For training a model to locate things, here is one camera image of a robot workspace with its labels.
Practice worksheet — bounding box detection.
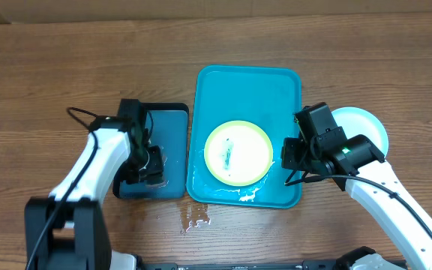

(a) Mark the light blue plate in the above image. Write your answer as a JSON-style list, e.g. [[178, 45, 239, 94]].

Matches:
[[331, 107, 389, 156]]

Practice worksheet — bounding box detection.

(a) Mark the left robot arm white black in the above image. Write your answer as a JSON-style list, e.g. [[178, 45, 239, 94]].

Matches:
[[25, 113, 164, 269]]

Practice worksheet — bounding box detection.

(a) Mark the dark green sponge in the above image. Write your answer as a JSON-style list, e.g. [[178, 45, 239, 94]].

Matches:
[[143, 153, 164, 185]]

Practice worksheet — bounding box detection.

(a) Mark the black water basin tray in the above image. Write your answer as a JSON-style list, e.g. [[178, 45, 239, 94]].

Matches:
[[112, 103, 188, 200]]

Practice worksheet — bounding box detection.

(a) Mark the teal serving tray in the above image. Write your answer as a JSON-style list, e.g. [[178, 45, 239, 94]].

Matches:
[[186, 65, 302, 209]]

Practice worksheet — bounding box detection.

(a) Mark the yellow plate far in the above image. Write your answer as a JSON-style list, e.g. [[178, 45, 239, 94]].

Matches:
[[204, 120, 273, 187]]

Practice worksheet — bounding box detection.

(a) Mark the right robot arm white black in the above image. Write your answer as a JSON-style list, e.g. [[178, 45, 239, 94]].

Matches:
[[281, 135, 432, 269]]

